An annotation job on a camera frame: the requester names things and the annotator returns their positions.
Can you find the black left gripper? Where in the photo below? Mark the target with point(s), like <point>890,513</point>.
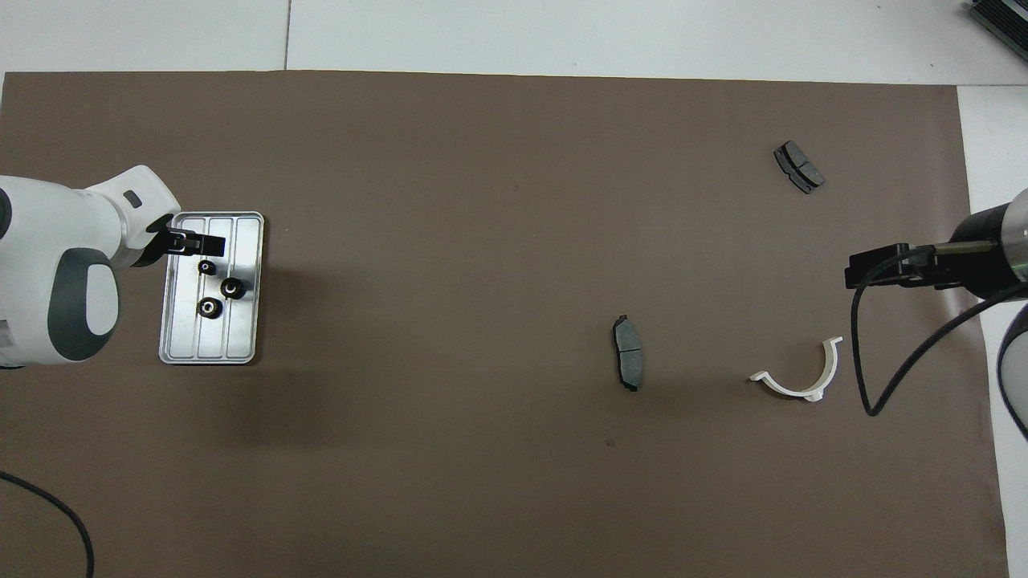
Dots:
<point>173,242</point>

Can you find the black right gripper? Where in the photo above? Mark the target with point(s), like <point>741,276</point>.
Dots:
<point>980,269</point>

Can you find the small black bearing gear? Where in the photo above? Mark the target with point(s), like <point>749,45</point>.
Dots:
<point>206,269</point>

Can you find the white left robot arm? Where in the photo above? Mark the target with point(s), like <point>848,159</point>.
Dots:
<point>48,241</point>

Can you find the silver metal tray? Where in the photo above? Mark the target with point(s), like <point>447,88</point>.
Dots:
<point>241,337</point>

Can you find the dark grey brake pad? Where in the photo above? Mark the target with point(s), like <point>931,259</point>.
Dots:
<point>799,167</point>
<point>629,357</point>

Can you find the dark ribbed device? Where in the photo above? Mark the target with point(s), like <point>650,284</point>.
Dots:
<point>1008,16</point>

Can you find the brown table mat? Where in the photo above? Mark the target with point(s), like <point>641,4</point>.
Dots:
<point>482,482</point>

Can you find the white curved plastic bracket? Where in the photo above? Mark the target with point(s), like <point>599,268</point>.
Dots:
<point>791,392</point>

